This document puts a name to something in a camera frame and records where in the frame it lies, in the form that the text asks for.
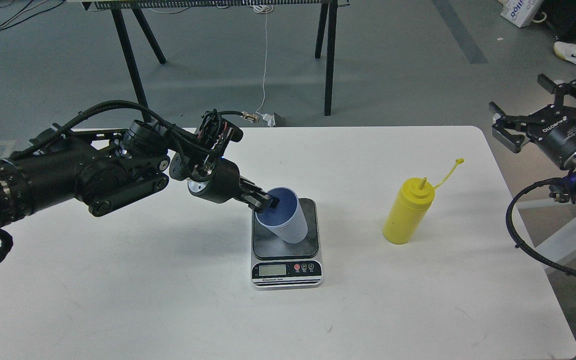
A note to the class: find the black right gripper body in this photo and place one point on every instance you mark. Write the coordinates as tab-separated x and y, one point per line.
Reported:
553	130

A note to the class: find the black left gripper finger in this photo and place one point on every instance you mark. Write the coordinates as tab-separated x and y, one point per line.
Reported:
249	190
259	202

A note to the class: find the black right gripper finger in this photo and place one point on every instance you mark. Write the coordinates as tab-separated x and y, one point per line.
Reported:
512	131
558	90

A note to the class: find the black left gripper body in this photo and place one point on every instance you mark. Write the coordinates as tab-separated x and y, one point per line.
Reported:
222	186

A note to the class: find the blue ribbed plastic cup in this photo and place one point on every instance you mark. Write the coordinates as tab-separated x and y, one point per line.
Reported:
287	219

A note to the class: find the yellow squeeze bottle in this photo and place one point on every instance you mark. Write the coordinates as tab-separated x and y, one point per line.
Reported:
414	199

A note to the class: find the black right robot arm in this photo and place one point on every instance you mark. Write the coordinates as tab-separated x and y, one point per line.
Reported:
543	216

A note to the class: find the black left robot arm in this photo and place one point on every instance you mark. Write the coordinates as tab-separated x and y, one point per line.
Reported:
116	153

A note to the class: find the digital kitchen scale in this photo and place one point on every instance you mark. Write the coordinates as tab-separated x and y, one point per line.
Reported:
277	264

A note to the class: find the white power adapter on floor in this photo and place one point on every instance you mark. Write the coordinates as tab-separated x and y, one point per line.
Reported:
274	120

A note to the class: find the white cardboard box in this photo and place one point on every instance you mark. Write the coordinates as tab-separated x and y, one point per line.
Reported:
521	13

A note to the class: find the black trestle table stand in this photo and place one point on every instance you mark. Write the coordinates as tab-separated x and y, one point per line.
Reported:
252	55

